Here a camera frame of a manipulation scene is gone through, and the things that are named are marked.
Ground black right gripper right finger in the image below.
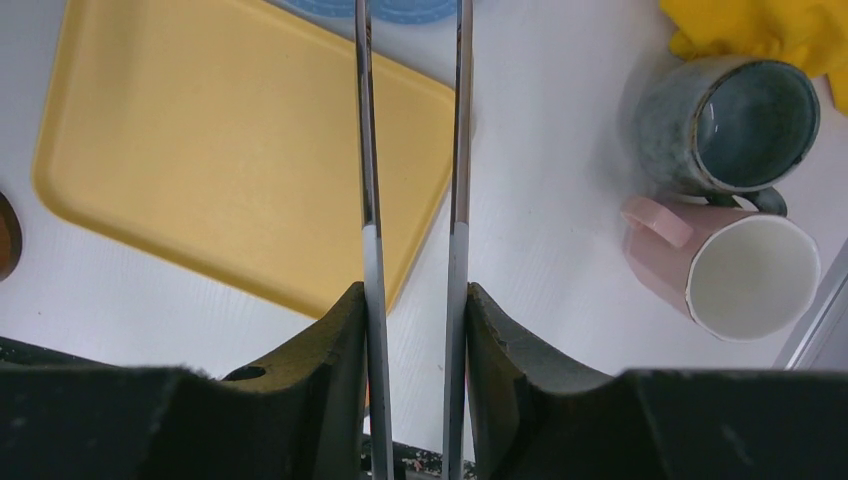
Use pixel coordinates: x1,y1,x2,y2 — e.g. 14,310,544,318
465,283,847,479

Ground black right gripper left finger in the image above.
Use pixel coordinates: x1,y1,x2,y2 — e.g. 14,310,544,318
1,282,367,479

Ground yellow garment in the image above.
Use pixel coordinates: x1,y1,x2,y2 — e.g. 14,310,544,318
659,0,847,115

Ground grey mug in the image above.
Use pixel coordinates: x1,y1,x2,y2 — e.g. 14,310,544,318
632,55,820,217

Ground yellow serving tray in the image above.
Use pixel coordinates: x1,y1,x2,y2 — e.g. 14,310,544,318
31,0,458,321

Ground brown round coaster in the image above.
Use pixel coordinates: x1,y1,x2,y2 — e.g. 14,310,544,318
1,194,23,281

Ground blue three-tier cake stand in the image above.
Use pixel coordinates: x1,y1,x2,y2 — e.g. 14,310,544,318
284,0,458,25

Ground pink mug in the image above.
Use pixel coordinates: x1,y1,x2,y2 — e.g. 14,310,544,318
621,197,821,342

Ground metal serving tongs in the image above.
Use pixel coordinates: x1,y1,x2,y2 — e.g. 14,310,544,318
354,1,474,479

